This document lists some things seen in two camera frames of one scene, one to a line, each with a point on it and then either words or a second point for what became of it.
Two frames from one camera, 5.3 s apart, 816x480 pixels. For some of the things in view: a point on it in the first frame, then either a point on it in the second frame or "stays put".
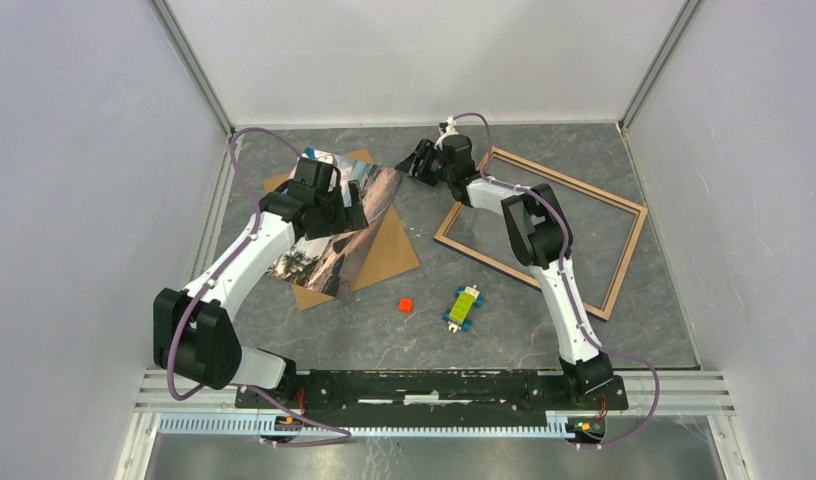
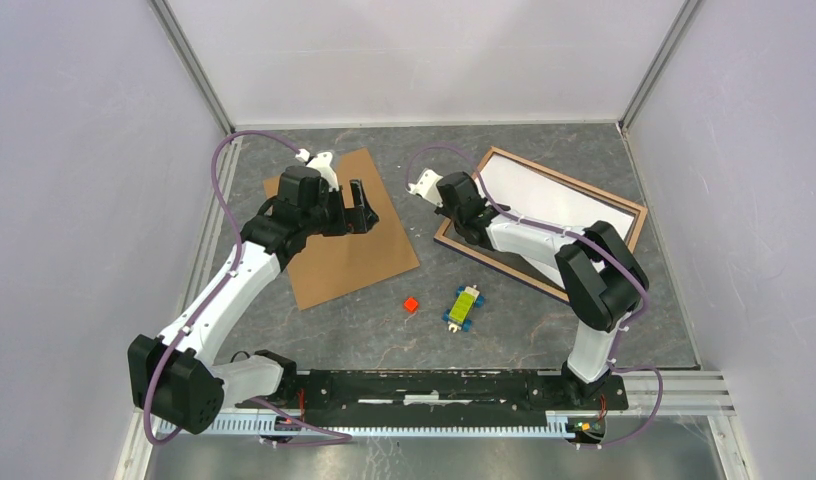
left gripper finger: (355, 191) stays put
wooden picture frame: (604, 297) stays put
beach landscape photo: (321, 263) → (535, 197)
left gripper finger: (356, 217) stays put
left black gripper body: (333, 213) stays put
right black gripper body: (445, 172) → (457, 222)
